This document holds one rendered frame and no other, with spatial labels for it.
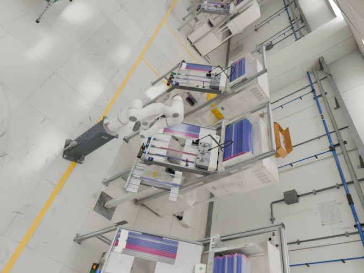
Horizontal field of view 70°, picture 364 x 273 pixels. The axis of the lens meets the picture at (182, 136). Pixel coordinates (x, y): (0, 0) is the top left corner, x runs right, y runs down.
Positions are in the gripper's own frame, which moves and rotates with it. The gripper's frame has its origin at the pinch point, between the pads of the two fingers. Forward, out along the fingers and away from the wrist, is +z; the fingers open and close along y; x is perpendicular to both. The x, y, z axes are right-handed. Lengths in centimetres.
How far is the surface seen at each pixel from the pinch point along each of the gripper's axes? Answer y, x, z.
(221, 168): 13, 81, -4
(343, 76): -250, 275, 4
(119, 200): 40, -16, 50
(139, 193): 40.0, 6.2, 27.0
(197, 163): 5, 58, 4
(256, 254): 96, 110, -18
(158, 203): 10, 22, 91
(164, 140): -23.9, 16.2, 10.2
